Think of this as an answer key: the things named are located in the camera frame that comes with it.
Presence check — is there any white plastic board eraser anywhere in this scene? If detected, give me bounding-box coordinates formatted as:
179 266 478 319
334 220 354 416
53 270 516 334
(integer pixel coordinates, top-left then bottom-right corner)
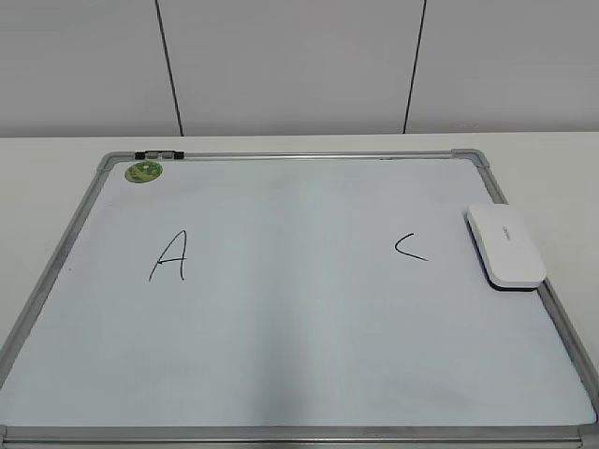
466 203 547 291

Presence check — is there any round green magnet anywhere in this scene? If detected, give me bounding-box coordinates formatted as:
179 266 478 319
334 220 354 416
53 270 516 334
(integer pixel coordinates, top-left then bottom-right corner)
124 161 163 184

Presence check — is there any white board with grey frame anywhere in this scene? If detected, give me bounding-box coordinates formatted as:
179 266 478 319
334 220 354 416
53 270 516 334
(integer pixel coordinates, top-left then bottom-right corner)
1 149 598 448

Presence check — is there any black hanging clip on frame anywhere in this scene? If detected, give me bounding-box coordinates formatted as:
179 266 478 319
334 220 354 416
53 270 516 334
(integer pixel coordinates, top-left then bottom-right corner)
134 151 185 160

